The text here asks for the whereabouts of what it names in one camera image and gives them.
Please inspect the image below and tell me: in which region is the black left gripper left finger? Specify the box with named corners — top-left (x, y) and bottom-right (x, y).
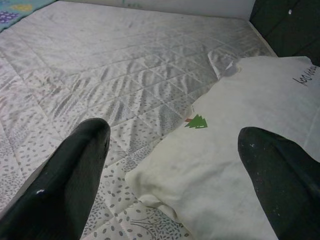
top-left (0, 117), bottom-right (111, 240)

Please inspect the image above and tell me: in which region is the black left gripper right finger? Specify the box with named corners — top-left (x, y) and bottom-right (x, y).
top-left (237, 126), bottom-right (320, 240)

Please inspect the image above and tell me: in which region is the white pillow with tree print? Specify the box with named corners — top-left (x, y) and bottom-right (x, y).
top-left (124, 55), bottom-right (320, 240)

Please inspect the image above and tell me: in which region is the grey quilted mattress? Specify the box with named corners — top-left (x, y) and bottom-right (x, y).
top-left (0, 0), bottom-right (278, 240)

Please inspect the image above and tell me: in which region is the black tufted headboard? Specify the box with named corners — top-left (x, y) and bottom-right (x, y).
top-left (249, 0), bottom-right (320, 67)

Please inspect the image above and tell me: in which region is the teal blanket with colourful shapes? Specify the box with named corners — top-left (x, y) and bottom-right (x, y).
top-left (0, 0), bottom-right (58, 33)

